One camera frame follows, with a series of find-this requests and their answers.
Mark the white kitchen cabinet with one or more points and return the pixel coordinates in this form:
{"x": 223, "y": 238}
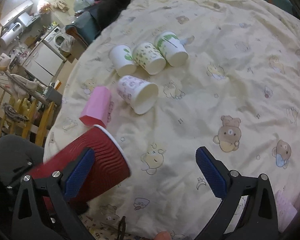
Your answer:
{"x": 42, "y": 63}

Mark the white cup green leaf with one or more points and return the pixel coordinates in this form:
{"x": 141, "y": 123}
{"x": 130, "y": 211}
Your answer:
{"x": 122, "y": 60}

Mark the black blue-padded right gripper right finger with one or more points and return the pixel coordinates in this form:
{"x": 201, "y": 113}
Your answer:
{"x": 258, "y": 219}

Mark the pink paper box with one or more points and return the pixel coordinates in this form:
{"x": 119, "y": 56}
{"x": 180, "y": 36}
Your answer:
{"x": 98, "y": 109}

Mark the white cup green plant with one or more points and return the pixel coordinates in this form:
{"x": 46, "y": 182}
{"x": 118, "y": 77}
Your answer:
{"x": 171, "y": 48}

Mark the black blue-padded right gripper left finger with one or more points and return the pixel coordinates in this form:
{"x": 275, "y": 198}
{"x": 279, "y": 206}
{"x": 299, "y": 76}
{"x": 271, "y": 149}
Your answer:
{"x": 41, "y": 208}

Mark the white water heater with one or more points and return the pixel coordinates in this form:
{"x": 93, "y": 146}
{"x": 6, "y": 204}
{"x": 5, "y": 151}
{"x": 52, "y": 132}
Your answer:
{"x": 14, "y": 31}

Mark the white plastic bag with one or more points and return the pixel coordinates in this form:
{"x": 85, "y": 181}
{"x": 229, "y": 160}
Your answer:
{"x": 81, "y": 4}

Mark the cream cartoon bear duvet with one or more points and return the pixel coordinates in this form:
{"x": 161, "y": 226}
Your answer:
{"x": 238, "y": 94}

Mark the grey trash bin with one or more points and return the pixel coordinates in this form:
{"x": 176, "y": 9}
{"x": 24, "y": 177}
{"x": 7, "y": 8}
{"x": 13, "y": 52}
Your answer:
{"x": 53, "y": 95}

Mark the white washing machine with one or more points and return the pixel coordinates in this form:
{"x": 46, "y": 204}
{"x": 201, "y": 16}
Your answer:
{"x": 55, "y": 38}

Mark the dark clothes pile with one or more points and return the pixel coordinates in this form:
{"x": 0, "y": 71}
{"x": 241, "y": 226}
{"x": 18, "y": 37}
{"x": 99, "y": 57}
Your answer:
{"x": 91, "y": 20}

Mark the white cup purple print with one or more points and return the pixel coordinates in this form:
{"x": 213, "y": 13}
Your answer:
{"x": 140, "y": 94}

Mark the red ripple paper cup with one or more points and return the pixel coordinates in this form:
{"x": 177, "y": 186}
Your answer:
{"x": 109, "y": 167}

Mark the white cup yellow pattern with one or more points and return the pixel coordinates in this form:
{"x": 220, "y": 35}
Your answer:
{"x": 149, "y": 58}

